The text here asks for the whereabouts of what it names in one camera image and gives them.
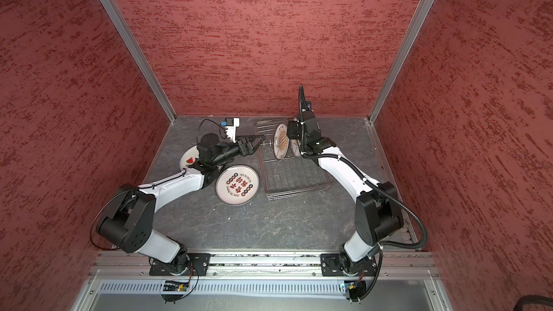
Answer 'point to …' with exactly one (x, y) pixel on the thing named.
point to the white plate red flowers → (237, 185)
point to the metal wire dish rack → (289, 176)
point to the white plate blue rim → (281, 141)
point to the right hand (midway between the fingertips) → (293, 126)
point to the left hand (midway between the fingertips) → (261, 140)
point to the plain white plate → (189, 158)
